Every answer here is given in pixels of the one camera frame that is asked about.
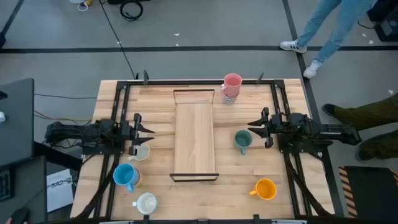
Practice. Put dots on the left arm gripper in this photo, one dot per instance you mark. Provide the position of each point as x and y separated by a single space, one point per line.
133 137

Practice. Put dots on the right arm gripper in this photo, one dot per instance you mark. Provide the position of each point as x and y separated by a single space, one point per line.
270 130

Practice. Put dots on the yellow patterned white mug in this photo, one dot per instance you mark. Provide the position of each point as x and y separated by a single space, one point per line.
143 153

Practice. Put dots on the green ceramic mug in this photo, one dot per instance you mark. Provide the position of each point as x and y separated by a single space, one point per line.
242 140

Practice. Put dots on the blue ceramic mug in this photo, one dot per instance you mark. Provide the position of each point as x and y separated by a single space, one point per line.
124 175

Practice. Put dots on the pink ceramic mug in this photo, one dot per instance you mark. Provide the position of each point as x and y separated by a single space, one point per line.
232 85

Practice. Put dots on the orange ceramic mug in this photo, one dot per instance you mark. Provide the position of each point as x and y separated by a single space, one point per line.
265 189

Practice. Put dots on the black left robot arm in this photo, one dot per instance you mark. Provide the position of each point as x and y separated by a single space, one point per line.
102 130

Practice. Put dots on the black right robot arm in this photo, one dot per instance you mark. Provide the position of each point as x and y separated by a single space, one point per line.
311 129

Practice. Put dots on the white ceramic mug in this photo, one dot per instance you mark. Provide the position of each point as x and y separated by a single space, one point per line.
146 203

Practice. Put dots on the white printed paper sheet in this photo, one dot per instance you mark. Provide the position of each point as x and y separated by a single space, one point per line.
59 189

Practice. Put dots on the person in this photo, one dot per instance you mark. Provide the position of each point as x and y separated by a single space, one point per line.
335 31
367 113

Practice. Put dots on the grey desk top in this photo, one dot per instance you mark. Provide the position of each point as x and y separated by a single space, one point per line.
28 193
15 124

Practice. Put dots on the black mat with striped edge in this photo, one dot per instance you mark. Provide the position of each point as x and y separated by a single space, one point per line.
370 193

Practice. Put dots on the black keyboard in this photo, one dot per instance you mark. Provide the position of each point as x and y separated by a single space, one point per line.
4 185

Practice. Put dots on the black equipment case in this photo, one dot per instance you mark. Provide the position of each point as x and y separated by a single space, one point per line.
387 29

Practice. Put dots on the wooden shelf with black frame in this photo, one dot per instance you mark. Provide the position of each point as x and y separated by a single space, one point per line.
194 137

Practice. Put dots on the black metal table frame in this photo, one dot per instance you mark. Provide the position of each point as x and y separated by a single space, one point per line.
199 82

